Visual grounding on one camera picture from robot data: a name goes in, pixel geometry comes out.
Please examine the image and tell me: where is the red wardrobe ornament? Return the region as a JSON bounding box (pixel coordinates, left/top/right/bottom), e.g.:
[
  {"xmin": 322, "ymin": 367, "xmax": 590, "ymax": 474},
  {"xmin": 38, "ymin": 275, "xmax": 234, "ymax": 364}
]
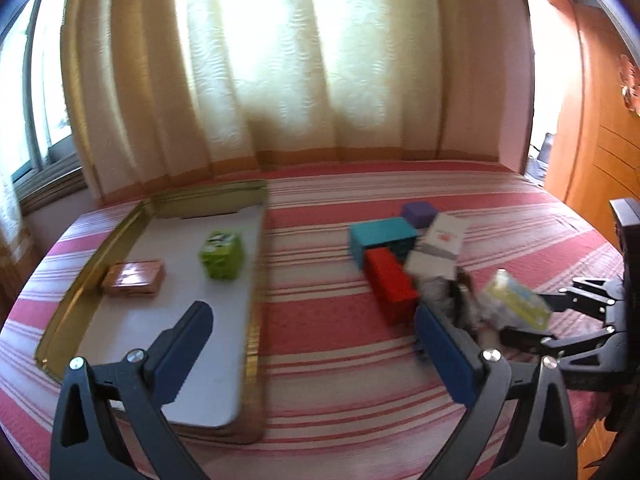
[{"xmin": 617, "ymin": 54, "xmax": 640, "ymax": 117}]

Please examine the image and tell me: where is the tall white box red stamp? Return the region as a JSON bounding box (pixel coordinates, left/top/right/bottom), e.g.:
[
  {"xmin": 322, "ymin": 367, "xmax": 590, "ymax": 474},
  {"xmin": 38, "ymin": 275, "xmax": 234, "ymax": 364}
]
[{"xmin": 417, "ymin": 212, "xmax": 471, "ymax": 262}]

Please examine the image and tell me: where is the white orange lace curtain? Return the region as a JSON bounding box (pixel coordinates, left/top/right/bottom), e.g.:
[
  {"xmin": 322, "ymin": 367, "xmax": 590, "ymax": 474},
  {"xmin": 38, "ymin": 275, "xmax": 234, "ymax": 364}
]
[{"xmin": 0, "ymin": 172, "xmax": 42, "ymax": 306}]

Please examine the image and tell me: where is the black white crumpled packet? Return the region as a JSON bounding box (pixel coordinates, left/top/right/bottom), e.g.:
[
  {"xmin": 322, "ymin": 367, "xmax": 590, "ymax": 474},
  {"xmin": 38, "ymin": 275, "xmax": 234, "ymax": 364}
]
[{"xmin": 424, "ymin": 272, "xmax": 501, "ymax": 343}]

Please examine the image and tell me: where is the teal box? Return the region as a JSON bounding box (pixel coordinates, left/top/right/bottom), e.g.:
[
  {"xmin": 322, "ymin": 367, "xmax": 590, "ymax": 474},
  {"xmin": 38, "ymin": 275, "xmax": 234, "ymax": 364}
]
[{"xmin": 348, "ymin": 217, "xmax": 419, "ymax": 271}]

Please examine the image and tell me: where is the green cube box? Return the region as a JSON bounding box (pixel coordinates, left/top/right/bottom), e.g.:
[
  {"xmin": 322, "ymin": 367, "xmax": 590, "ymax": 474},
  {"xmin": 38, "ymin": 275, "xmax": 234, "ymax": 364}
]
[{"xmin": 199, "ymin": 230, "xmax": 246, "ymax": 281}]

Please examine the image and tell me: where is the yellow green snack packet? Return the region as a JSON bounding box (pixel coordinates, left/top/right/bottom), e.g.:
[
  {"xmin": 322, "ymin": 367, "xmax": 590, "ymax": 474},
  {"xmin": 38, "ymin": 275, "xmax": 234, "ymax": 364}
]
[{"xmin": 480, "ymin": 269, "xmax": 552, "ymax": 332}]

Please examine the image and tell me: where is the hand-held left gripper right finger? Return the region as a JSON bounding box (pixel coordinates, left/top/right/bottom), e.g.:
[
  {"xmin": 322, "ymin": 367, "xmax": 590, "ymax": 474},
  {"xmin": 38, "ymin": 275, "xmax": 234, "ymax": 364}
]
[{"xmin": 415, "ymin": 305, "xmax": 586, "ymax": 480}]

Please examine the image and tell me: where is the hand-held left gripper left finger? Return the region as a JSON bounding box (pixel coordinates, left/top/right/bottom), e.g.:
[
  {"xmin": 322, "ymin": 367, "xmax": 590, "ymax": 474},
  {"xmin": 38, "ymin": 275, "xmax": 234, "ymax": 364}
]
[{"xmin": 50, "ymin": 301, "xmax": 213, "ymax": 480}]

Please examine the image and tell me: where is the wooden wardrobe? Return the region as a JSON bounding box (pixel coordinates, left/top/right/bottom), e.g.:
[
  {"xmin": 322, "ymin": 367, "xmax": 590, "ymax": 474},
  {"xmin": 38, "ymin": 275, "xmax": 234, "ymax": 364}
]
[{"xmin": 515, "ymin": 0, "xmax": 640, "ymax": 266}]

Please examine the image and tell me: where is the window sill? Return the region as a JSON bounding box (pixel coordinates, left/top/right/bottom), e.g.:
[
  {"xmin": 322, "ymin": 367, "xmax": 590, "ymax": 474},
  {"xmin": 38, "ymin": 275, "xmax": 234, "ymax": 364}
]
[{"xmin": 15, "ymin": 154, "xmax": 89, "ymax": 217}]

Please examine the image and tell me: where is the window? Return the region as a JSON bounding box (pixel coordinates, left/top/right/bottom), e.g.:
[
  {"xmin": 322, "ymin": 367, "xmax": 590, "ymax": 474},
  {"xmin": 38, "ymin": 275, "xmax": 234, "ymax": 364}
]
[{"xmin": 0, "ymin": 0, "xmax": 81, "ymax": 181}]

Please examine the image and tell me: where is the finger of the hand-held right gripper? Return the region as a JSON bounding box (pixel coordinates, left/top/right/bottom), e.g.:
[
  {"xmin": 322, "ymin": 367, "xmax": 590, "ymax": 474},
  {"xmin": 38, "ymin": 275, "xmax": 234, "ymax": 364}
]
[
  {"xmin": 500, "ymin": 324, "xmax": 628, "ymax": 363},
  {"xmin": 537, "ymin": 276, "xmax": 626, "ymax": 323}
]

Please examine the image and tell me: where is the cream patterned curtain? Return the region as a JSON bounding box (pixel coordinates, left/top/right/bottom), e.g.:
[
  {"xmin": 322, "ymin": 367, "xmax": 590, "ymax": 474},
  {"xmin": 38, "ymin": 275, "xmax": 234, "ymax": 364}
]
[{"xmin": 60, "ymin": 0, "xmax": 537, "ymax": 207}]

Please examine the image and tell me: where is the copper flat box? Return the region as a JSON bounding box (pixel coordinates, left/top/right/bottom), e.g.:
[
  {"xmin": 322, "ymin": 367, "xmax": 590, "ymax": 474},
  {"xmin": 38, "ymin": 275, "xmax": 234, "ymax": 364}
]
[{"xmin": 101, "ymin": 259, "xmax": 166, "ymax": 297}]

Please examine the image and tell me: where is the dark object beside wardrobe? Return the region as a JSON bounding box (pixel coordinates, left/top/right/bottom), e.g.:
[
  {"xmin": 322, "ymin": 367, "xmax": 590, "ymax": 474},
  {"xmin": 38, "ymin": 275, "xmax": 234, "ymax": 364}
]
[{"xmin": 526, "ymin": 132, "xmax": 559, "ymax": 184}]

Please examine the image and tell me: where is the small white box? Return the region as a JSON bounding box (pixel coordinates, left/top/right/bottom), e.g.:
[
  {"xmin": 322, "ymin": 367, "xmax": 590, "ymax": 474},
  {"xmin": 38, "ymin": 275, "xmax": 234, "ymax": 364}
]
[{"xmin": 404, "ymin": 251, "xmax": 459, "ymax": 282}]

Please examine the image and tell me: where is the gold metal tray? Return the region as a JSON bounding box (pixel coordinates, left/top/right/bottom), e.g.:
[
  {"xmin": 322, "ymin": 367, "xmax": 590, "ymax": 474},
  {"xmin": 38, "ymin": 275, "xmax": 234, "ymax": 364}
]
[{"xmin": 34, "ymin": 180, "xmax": 271, "ymax": 445}]

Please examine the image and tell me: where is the purple cube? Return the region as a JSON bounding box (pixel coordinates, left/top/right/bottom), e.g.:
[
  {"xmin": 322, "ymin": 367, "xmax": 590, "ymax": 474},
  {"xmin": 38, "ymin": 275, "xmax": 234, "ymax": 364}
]
[{"xmin": 402, "ymin": 201, "xmax": 439, "ymax": 230}]

